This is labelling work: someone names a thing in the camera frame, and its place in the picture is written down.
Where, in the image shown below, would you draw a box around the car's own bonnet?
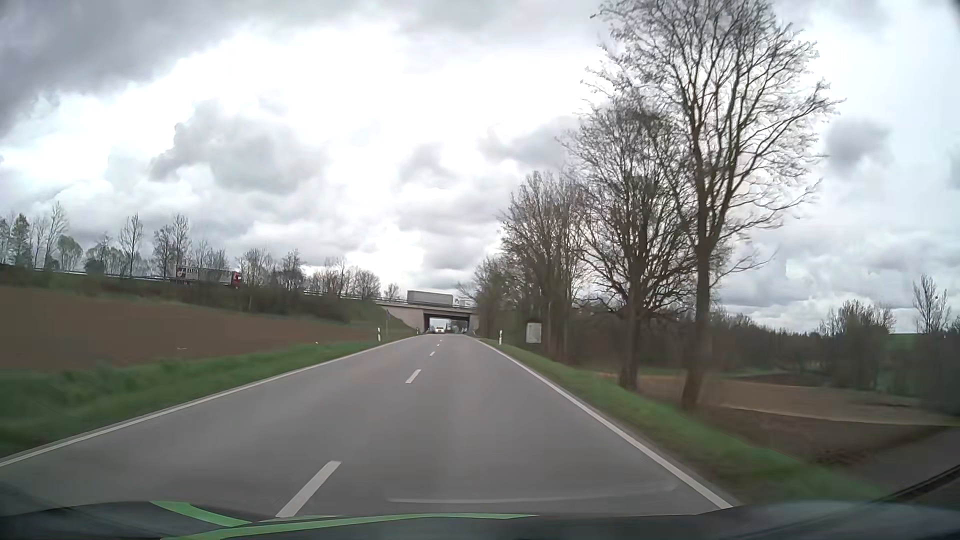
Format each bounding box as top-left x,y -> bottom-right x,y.
0,480 -> 960,540

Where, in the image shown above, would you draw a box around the guard rail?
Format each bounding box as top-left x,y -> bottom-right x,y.
30,267 -> 410,304

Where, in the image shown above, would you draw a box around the grey asphalt road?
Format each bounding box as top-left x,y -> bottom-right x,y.
0,333 -> 740,519

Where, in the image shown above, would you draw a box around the grass verge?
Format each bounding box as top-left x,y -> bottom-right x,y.
0,335 -> 415,456
480,339 -> 886,504

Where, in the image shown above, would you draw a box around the brown ploughed field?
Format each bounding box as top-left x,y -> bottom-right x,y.
0,285 -> 385,372
600,371 -> 960,496

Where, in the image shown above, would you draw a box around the row of bare trees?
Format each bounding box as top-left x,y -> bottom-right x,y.
0,202 -> 402,303
459,0 -> 841,412

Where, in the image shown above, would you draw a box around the lorry with red cab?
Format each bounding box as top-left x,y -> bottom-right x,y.
174,265 -> 243,288

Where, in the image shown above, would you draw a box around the concrete road bridge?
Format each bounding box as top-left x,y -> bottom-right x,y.
375,298 -> 481,335

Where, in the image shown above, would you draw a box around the bare bushes and trees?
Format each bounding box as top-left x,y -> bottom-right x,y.
705,274 -> 960,415

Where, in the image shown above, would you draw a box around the grassy embankment with bushes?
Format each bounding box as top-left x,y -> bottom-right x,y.
0,264 -> 399,331

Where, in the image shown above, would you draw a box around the road markings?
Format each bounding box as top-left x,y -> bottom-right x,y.
0,334 -> 735,519

